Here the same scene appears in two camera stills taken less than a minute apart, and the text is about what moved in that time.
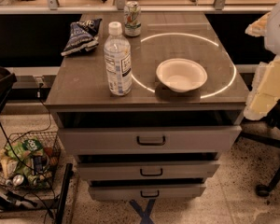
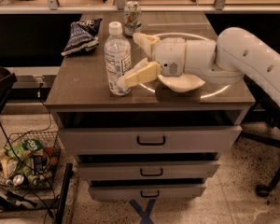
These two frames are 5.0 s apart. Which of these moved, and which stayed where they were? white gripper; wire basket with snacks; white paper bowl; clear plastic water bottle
Moved: white gripper
Stayed: clear plastic water bottle; white paper bowl; wire basket with snacks
